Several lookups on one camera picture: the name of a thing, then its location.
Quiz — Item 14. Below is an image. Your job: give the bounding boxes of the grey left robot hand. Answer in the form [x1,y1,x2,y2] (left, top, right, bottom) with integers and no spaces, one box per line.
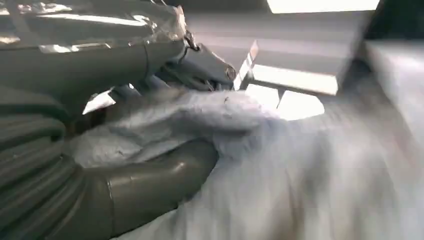
[0,0,237,240]

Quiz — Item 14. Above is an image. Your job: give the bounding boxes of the grey plastic parcel bag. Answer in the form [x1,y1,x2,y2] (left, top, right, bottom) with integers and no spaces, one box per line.
[69,86,424,240]

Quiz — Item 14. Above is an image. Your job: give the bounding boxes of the ribbed grey left arm sleeve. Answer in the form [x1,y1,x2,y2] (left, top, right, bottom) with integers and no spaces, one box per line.
[0,84,88,240]

